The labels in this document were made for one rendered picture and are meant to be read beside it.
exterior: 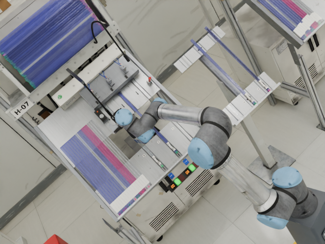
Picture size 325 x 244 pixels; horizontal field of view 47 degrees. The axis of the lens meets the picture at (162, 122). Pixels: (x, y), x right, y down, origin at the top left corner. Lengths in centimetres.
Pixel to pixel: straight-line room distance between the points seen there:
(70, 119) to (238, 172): 110
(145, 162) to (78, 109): 50
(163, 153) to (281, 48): 115
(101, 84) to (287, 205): 118
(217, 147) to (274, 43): 139
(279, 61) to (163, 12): 166
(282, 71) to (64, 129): 154
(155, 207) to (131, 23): 199
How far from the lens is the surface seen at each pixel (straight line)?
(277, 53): 272
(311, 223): 180
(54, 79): 216
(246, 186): 152
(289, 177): 166
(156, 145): 210
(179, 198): 264
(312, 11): 250
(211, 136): 142
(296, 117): 299
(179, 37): 416
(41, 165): 402
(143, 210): 254
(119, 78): 217
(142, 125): 170
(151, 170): 207
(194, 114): 156
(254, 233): 252
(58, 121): 223
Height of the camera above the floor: 208
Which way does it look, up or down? 35 degrees down
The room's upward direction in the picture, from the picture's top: 37 degrees counter-clockwise
